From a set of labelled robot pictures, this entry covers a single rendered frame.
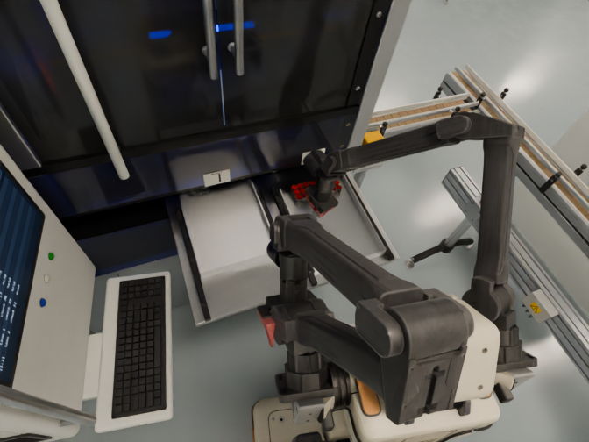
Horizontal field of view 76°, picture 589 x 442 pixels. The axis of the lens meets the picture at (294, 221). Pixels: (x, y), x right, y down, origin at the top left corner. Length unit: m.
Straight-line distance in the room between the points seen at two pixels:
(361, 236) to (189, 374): 1.14
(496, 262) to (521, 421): 1.57
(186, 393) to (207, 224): 0.98
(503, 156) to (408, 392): 0.57
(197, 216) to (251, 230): 0.19
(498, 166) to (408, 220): 1.74
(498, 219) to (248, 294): 0.72
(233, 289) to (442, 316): 0.85
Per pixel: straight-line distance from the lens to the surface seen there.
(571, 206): 1.76
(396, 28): 1.14
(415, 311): 0.42
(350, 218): 1.36
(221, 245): 1.26
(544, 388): 2.51
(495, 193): 0.88
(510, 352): 0.93
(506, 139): 0.87
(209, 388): 2.01
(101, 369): 1.27
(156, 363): 1.21
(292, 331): 0.72
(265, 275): 1.21
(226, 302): 1.18
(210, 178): 1.24
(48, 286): 1.08
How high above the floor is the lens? 1.98
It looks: 56 degrees down
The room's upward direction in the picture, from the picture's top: 10 degrees clockwise
